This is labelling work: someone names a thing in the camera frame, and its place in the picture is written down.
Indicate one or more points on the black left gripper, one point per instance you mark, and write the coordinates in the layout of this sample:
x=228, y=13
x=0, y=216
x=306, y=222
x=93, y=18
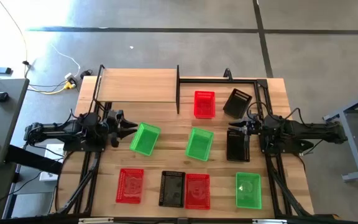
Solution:
x=113, y=121

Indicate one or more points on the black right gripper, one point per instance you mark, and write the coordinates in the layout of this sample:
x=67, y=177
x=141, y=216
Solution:
x=253, y=126

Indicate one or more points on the black plastic slotted basket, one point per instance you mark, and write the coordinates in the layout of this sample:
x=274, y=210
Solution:
x=238, y=147
x=237, y=104
x=172, y=188

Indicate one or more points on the green plastic slotted basket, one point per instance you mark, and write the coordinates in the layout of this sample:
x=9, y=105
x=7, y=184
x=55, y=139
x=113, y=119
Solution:
x=199, y=144
x=145, y=138
x=248, y=190

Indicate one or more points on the red plastic slotted basket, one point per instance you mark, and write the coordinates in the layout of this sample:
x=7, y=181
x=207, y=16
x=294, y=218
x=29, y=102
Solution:
x=130, y=186
x=197, y=191
x=204, y=104

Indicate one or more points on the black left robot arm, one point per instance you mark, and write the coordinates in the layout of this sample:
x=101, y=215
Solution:
x=57, y=129

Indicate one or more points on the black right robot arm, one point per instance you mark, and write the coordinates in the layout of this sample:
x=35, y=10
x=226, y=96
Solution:
x=306, y=130

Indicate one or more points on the black power adapter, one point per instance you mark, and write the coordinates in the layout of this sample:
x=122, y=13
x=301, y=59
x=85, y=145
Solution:
x=85, y=74

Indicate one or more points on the white box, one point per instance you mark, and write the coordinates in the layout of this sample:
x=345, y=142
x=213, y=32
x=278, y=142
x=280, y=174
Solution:
x=49, y=176
x=53, y=151

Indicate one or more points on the white power strip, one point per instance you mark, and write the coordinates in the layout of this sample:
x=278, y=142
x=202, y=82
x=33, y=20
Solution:
x=69, y=77

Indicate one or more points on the black desk beam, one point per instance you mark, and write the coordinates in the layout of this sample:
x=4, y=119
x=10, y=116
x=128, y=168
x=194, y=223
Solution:
x=33, y=158

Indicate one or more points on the grey metal table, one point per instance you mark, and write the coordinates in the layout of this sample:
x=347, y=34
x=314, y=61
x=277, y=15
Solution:
x=353, y=143

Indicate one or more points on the small black device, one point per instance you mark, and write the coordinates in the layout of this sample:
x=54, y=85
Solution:
x=0, y=97

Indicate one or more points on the wooden shelf with black frame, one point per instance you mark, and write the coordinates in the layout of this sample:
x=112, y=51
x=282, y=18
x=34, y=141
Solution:
x=135, y=85

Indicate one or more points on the black aluminium rig frame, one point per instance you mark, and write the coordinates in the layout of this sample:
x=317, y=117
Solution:
x=216, y=81

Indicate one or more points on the black bracket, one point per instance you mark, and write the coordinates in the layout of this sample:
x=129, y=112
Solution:
x=227, y=74

